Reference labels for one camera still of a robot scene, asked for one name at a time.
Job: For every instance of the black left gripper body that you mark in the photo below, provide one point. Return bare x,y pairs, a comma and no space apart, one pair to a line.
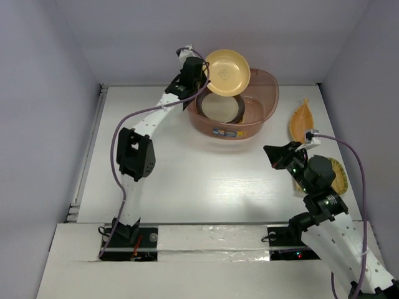
199,81

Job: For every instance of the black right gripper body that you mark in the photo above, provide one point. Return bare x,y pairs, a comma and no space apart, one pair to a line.
297,164

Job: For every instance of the round yellow plastic plate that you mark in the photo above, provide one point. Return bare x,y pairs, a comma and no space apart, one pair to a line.
229,72

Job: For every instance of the leaf shaped yellow dish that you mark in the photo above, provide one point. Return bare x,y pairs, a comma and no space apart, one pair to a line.
301,121

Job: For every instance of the rectangular woven bamboo tray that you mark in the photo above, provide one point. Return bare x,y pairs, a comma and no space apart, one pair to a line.
338,177

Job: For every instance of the dark rimmed beige plate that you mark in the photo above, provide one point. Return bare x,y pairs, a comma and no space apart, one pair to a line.
221,109

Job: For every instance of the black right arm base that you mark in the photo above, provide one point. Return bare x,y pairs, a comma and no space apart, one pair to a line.
285,241

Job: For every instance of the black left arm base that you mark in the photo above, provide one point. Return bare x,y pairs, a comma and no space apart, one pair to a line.
131,246

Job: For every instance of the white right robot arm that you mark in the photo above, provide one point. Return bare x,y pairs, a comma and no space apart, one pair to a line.
327,227

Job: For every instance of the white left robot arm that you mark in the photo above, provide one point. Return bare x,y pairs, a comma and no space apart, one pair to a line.
132,153

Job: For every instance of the translucent brown plastic bin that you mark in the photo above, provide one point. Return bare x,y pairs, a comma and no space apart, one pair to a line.
260,97

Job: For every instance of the white foam board front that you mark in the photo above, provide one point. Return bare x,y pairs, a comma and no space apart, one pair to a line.
179,261

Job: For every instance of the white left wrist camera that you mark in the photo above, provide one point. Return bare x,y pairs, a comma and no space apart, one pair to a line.
185,52

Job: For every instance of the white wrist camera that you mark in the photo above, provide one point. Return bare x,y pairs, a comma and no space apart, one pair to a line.
185,52
311,139

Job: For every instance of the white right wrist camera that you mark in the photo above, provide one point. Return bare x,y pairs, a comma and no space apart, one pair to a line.
311,139

